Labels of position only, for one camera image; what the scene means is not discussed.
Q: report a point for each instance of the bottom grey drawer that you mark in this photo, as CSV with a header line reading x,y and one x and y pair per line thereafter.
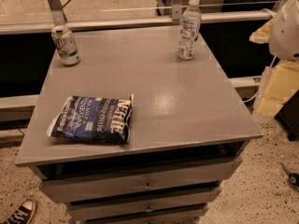
x,y
155,217

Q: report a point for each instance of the grey drawer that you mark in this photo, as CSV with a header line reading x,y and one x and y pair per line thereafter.
x,y
143,203
155,217
140,180

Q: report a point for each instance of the blue Kettle chip bag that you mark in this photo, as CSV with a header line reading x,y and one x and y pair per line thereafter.
x,y
93,119

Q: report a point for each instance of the grey drawer cabinet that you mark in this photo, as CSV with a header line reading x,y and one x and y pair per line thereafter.
x,y
182,110

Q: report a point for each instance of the top grey drawer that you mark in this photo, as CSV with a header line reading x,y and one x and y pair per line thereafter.
x,y
140,180

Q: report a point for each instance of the black canvas sneaker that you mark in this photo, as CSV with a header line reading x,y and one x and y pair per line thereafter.
x,y
24,214

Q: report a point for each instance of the clear plastic water bottle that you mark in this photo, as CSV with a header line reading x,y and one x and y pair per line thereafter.
x,y
189,30

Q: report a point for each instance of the black tool on floor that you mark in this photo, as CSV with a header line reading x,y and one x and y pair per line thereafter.
x,y
292,177

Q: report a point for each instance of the green soda can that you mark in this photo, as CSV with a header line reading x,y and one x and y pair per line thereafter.
x,y
65,44

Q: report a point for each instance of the metal railing frame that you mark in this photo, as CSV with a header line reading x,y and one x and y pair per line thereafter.
x,y
32,16

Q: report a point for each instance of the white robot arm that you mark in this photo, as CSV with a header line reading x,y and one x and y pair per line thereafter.
x,y
280,82

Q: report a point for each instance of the middle grey drawer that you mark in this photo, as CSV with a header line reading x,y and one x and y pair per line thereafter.
x,y
143,203

